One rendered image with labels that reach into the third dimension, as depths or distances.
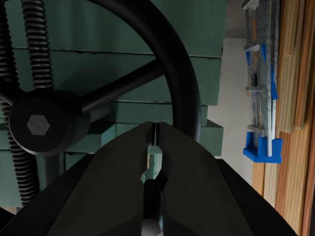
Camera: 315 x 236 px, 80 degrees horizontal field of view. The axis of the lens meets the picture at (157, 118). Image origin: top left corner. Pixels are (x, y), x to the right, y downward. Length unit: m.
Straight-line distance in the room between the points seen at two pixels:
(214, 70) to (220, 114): 2.54
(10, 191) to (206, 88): 0.36
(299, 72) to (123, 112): 1.49
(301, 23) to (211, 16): 1.39
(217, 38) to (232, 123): 2.63
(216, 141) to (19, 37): 0.41
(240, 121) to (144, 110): 2.70
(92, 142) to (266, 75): 1.02
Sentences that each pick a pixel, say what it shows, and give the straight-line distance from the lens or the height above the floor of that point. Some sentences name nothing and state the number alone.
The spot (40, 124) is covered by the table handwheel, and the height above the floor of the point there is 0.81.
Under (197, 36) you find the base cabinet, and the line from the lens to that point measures 0.38.
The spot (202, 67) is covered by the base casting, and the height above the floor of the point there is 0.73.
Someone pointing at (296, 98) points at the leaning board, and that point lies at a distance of 1.70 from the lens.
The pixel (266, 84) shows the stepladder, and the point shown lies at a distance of 1.18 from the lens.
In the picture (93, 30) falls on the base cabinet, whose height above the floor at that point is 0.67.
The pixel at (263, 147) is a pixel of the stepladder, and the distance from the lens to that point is 1.23.
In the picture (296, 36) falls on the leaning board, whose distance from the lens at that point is 1.72.
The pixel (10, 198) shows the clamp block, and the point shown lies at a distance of 0.38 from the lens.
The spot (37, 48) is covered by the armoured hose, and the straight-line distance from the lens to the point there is 0.28.
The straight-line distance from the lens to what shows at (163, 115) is 0.36.
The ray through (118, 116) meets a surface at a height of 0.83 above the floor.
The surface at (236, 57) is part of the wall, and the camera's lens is 2.99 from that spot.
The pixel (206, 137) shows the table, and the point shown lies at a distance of 0.38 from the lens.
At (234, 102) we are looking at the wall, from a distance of 2.96.
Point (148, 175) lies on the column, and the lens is 0.78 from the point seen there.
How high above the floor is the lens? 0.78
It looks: 8 degrees up
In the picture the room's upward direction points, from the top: 177 degrees counter-clockwise
